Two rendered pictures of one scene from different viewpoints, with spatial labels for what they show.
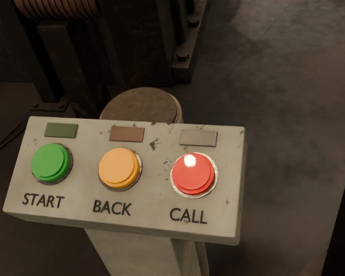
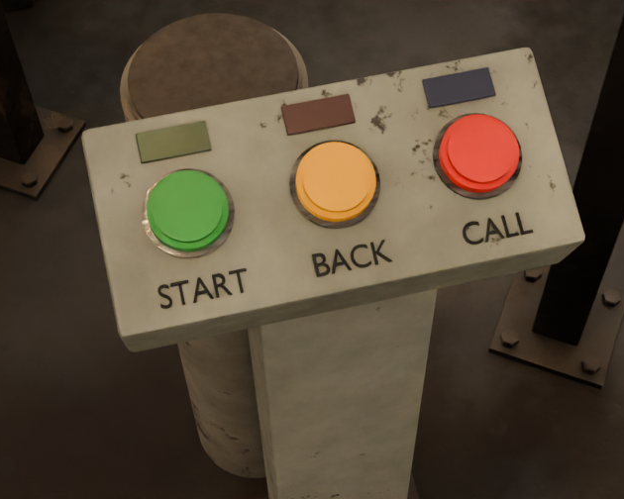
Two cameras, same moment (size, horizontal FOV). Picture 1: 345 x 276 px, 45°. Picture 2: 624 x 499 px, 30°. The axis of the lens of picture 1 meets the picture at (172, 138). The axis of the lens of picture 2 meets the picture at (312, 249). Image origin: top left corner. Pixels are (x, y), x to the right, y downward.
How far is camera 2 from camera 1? 0.30 m
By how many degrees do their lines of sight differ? 22
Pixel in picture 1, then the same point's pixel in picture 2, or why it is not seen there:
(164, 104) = (259, 44)
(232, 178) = (545, 143)
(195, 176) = (490, 154)
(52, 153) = (190, 189)
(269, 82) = not seen: outside the picture
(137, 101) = (194, 49)
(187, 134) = (436, 85)
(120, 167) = (346, 179)
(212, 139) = (485, 84)
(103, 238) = (297, 336)
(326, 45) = not seen: outside the picture
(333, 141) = (458, 51)
